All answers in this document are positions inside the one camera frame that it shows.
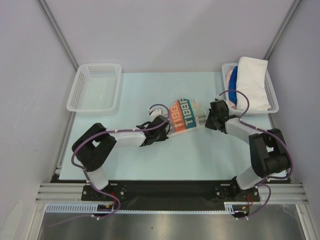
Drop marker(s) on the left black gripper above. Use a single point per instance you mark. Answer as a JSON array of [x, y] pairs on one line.
[[163, 137]]

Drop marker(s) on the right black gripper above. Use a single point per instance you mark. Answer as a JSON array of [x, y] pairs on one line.
[[213, 121]]

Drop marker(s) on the rabbit print towel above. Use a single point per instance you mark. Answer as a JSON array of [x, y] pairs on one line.
[[186, 115]]

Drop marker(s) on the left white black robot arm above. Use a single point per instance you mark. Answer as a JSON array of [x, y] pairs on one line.
[[92, 149]]

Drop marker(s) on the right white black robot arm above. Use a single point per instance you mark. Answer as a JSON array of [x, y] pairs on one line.
[[268, 151]]

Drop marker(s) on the pink towel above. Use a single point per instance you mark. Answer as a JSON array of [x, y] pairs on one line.
[[228, 77]]

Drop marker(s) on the blue towel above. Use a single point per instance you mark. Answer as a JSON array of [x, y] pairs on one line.
[[232, 85]]

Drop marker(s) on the white towel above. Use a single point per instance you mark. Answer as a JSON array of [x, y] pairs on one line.
[[250, 84]]

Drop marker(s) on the right white plastic basket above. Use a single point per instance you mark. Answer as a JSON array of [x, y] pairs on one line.
[[269, 89]]

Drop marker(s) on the white plastic basket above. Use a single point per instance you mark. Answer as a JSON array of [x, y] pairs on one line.
[[96, 89], [269, 89]]

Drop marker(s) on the left white plastic basket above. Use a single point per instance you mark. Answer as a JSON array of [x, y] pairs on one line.
[[96, 89]]

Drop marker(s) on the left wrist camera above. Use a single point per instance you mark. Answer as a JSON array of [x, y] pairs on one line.
[[155, 112]]

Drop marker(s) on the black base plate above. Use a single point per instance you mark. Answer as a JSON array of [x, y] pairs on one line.
[[168, 194]]

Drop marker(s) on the white slotted cable duct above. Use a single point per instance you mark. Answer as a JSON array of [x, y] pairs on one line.
[[103, 209]]

